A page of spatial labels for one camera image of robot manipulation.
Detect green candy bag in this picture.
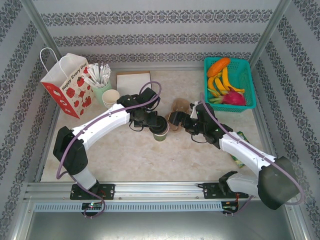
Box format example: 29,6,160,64
229,131,251,169

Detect pink dragon fruit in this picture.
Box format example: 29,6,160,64
209,90,247,106

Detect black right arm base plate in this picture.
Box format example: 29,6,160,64
201,181,250,200

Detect bundle of wrapped straws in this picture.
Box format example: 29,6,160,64
83,62,112,88

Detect left aluminium frame post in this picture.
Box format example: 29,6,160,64
19,0,62,56

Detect circuit board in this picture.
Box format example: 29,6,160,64
221,200,239,214
81,201,103,210

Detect right circuit board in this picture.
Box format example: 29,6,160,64
221,200,239,214

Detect paper gift bag red prints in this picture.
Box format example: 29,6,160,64
39,47,95,120

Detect brown pulp cup carrier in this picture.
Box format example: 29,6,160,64
168,98,196,132

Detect teal plastic basket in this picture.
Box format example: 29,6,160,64
203,56,257,113

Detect slotted grey cable duct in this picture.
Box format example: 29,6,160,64
33,201,225,213

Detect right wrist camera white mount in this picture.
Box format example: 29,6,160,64
189,100,201,120

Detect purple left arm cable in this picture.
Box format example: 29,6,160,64
56,81,163,220

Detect green paper coffee cup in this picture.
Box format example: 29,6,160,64
152,129,171,143

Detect orange toy fruit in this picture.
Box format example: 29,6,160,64
206,57,231,78

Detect yellow banana bunch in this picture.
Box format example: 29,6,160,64
207,66,247,99

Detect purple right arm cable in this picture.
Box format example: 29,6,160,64
199,92,306,216

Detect right aluminium frame post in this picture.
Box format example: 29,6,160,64
248,0,292,68

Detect stack of green paper cups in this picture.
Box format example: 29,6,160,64
101,89,121,110

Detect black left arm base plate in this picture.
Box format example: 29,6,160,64
69,183,116,201

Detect aluminium mounting rail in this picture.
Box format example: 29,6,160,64
24,181,297,201

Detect aluminium frame post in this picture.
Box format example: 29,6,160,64
19,0,62,56
248,0,292,68

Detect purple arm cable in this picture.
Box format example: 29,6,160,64
199,92,306,216
56,81,163,220

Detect left circuit board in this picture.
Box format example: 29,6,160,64
81,201,103,210

